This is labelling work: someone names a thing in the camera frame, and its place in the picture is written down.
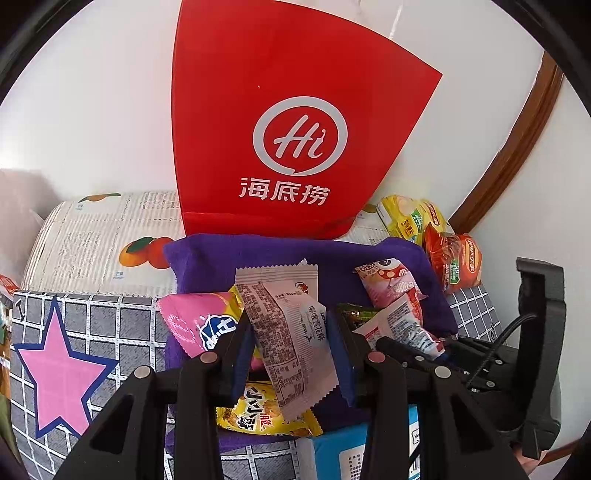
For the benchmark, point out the yellow snack packet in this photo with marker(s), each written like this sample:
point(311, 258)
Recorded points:
point(258, 413)

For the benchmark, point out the pale pink snack packet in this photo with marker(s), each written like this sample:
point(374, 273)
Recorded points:
point(286, 332)

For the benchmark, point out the red paper bag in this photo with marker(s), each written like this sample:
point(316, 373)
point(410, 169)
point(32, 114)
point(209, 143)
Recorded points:
point(277, 69)

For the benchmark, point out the blue tissue box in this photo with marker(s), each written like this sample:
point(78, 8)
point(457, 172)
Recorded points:
point(337, 457)

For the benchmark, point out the pink panda snack packet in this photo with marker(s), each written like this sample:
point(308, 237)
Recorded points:
point(392, 284)

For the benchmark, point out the purple towel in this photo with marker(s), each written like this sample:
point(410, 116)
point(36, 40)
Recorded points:
point(212, 263)

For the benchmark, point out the orange chips bag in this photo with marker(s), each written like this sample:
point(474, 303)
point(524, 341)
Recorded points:
point(455, 263)

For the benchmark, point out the fruit print sheet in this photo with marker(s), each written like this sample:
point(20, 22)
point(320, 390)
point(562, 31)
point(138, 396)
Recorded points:
point(92, 240)

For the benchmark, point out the pink paper star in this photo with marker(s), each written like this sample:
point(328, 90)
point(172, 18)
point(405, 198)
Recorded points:
point(55, 374)

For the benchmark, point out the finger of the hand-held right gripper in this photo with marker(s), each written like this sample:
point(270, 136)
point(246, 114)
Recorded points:
point(406, 357)
point(468, 353)

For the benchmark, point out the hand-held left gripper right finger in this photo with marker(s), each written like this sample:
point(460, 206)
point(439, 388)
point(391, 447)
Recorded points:
point(344, 364)

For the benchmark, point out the grey checked bedsheet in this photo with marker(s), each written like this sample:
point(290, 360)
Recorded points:
point(134, 323)

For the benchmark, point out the yellow chips bag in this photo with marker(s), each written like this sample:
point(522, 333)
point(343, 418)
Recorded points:
point(401, 217)

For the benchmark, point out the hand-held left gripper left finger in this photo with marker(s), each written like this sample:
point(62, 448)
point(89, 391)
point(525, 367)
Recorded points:
point(240, 369)

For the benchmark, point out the white and red snack packet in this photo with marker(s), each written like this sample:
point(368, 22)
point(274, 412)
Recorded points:
point(401, 327)

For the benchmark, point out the green snack packet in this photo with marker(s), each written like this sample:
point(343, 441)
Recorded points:
point(358, 316)

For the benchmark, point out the pink packet with blue print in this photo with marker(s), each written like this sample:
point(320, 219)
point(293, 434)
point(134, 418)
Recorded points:
point(194, 318)

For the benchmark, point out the brown wooden door frame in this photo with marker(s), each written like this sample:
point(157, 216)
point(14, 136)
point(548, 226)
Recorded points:
point(517, 157)

